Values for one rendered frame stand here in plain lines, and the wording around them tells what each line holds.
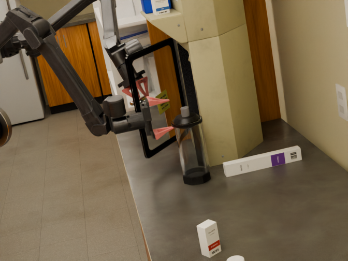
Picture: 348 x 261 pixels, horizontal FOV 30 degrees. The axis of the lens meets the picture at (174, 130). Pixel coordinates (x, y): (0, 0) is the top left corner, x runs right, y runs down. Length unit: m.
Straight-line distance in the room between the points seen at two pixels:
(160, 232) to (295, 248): 0.43
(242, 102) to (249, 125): 0.10
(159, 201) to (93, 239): 2.07
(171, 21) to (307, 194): 0.74
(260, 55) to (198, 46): 0.51
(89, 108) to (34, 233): 2.43
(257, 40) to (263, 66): 0.11
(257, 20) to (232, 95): 0.45
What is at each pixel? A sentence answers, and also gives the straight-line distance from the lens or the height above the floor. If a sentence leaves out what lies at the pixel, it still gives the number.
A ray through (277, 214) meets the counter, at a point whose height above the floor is 0.94.
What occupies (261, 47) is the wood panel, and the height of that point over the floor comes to 1.26.
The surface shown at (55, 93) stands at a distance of 7.41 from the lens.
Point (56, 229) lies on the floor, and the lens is 4.52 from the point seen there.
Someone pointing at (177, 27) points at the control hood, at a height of 1.47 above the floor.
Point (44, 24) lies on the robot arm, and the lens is 2.21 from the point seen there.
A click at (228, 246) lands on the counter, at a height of 0.94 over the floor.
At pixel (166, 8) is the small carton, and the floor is 1.53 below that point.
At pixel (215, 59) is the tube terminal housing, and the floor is 1.33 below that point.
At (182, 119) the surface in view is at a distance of 2.20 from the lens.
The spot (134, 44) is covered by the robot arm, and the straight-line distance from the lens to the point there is 2.48.
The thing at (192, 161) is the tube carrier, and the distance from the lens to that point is 2.24.
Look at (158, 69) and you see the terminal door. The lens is 2.49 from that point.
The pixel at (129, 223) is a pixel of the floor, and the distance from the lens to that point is 4.32.
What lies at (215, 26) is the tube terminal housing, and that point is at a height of 1.44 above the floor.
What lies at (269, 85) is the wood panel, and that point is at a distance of 2.77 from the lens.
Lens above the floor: 1.81
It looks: 18 degrees down
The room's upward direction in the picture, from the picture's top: 11 degrees counter-clockwise
